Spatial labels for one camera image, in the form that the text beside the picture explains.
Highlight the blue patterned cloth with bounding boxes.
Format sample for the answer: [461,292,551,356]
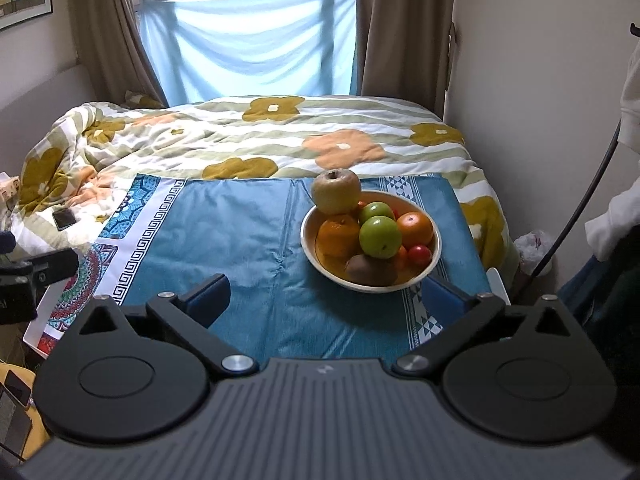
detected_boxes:
[22,172,493,361]

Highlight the white power strip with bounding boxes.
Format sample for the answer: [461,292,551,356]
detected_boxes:
[0,172,21,202]

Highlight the light blue window cloth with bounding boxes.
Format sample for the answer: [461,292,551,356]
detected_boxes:
[137,0,359,108]

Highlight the white plastic bag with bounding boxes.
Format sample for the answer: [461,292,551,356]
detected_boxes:
[514,230,554,276]

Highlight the cream and yellow bowl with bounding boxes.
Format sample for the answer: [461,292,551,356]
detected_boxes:
[300,190,443,293]

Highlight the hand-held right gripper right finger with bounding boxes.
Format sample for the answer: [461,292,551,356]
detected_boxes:
[391,275,577,376]

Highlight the brown curtain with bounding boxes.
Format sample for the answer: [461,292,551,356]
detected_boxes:
[67,0,168,109]
[352,0,457,121]

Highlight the brown kiwi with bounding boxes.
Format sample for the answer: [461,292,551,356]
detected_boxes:
[344,254,399,285]

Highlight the light orange tangerine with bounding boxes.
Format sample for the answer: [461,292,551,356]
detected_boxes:
[318,214,362,259]

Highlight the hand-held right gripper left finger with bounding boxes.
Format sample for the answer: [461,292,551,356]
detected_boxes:
[75,274,260,376]

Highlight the dark orange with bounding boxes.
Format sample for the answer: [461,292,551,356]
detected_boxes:
[395,211,434,249]

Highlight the yellow apple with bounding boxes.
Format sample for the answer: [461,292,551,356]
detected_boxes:
[311,169,362,216]

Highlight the black cable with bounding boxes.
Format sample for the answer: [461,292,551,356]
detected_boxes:
[515,115,624,301]

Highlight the floral striped blanket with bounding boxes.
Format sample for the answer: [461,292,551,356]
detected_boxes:
[10,95,521,281]

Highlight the dark phone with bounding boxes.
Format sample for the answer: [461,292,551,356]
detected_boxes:
[2,367,34,407]

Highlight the black phone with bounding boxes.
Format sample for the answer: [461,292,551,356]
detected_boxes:
[52,208,79,232]

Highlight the white garment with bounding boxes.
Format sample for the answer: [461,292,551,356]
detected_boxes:
[585,25,640,262]

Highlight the dark blue cloth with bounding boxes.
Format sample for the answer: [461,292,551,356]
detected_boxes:
[557,255,613,323]

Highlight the small green lime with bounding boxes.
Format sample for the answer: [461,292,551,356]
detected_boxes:
[360,202,397,224]

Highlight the small green apple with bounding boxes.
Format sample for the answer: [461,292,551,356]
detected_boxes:
[359,216,402,260]

